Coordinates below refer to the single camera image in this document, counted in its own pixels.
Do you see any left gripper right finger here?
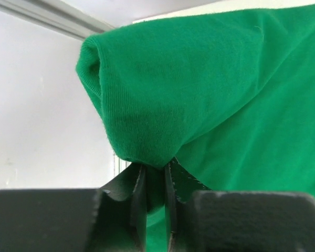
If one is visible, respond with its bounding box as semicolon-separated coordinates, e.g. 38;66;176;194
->
164;159;315;251

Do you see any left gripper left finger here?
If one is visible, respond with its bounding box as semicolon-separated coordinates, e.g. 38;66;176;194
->
0;164;146;251

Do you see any green t-shirt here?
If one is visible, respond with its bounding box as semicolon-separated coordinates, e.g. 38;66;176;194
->
76;4;315;251

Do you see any left aluminium post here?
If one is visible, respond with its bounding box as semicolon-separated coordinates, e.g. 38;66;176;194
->
0;1;114;40

